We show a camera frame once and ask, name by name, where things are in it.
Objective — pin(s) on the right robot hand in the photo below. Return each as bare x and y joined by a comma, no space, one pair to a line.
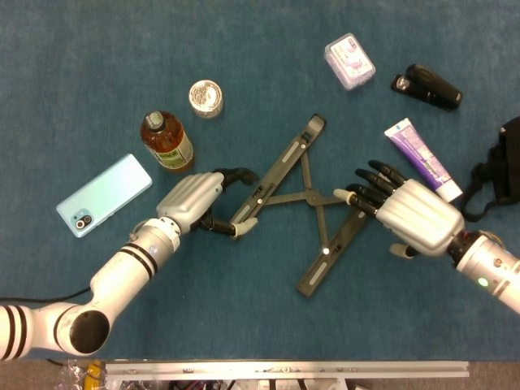
422,215

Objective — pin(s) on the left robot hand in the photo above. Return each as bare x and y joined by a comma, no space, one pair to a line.
191,199

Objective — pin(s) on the folding black stand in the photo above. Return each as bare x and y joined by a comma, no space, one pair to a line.
270,183

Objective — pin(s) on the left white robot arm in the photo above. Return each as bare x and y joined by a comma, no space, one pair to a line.
122,268

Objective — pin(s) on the amber tea bottle green label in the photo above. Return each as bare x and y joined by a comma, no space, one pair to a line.
170,150

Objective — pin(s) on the purple white tube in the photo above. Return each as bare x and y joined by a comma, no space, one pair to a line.
422,158

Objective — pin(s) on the light blue smartphone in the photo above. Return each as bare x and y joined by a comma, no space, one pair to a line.
105,195

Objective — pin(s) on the teal table cloth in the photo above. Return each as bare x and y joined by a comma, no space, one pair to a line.
203,317

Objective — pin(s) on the black stapler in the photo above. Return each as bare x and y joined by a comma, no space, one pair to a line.
430,87

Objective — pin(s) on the clear plastic box purple label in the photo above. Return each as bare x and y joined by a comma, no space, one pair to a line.
349,61

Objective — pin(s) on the yellow plastic item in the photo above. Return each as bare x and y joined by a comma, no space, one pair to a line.
94,371

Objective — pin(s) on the clear crumpled plastic bag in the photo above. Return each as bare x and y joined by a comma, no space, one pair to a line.
69,378

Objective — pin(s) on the aluminium profile rail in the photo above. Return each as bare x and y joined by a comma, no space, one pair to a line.
284,369

